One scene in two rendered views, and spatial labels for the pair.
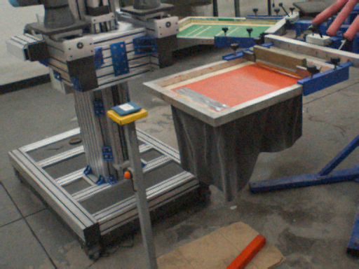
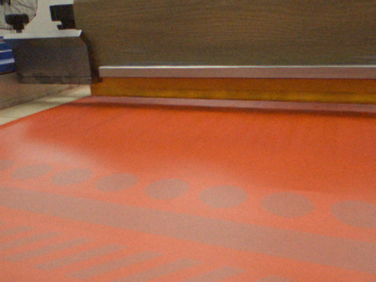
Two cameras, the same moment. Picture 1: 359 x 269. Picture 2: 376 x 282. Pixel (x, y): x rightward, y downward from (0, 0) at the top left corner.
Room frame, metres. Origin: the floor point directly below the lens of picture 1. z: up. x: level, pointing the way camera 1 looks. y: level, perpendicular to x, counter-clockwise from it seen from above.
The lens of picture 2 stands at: (2.02, -0.02, 1.04)
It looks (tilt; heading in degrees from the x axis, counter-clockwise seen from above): 19 degrees down; 329
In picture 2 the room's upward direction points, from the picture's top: 3 degrees counter-clockwise
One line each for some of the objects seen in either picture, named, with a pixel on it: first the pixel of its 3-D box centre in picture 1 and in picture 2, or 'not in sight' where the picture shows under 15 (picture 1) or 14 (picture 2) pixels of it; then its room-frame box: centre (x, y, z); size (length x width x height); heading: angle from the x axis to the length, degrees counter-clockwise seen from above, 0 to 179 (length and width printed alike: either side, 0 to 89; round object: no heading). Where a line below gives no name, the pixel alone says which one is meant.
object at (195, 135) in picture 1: (199, 143); not in sight; (1.96, 0.17, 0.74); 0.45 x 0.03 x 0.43; 36
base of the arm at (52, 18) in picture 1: (58, 14); not in sight; (2.34, 0.82, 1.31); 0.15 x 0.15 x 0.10
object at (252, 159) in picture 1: (267, 141); not in sight; (1.94, -0.14, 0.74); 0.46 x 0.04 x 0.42; 126
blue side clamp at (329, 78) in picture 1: (323, 79); not in sight; (2.05, -0.42, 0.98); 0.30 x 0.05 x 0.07; 126
